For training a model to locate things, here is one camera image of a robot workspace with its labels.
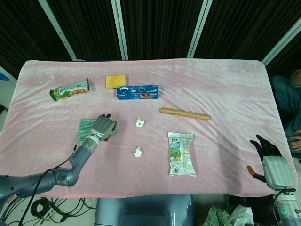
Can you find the seated person in jeans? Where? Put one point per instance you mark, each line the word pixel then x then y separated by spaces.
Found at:
pixel 285 99

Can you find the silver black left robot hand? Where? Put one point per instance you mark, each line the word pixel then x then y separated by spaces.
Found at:
pixel 103 126

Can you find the white plastic bag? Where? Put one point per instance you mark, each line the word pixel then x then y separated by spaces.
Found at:
pixel 242 215

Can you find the white paper ball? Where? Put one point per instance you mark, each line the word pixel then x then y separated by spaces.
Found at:
pixel 137 152
pixel 140 123

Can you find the white green snack bag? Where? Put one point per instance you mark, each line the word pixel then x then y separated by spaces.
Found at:
pixel 181 155

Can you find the white blue panel edge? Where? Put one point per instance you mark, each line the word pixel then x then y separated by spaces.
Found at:
pixel 5 75

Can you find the pink velvet tablecloth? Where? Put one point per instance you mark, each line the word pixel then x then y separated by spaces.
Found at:
pixel 211 153

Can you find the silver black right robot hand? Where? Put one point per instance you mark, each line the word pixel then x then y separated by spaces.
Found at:
pixel 277 169

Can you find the yellow sponge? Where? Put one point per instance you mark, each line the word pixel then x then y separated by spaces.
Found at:
pixel 115 81

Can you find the white partition post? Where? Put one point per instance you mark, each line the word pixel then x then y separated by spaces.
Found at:
pixel 120 30
pixel 199 28
pixel 282 44
pixel 58 30

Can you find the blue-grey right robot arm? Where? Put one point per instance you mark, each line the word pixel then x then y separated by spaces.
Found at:
pixel 285 207

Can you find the blue Oreo cookie box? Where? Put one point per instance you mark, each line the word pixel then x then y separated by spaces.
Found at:
pixel 136 92

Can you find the wooden rolling pin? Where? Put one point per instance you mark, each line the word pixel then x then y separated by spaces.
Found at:
pixel 183 113

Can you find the blue-grey robot torso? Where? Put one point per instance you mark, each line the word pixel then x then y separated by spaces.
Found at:
pixel 141 209

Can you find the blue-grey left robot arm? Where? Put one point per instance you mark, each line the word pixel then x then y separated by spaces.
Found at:
pixel 80 160

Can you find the green orange snack packet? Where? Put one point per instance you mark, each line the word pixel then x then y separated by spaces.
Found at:
pixel 68 90

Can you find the green checkered cloth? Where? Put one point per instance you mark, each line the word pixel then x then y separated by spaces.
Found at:
pixel 217 217

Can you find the grey-green scrub brush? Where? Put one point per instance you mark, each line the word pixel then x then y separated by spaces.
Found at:
pixel 85 128

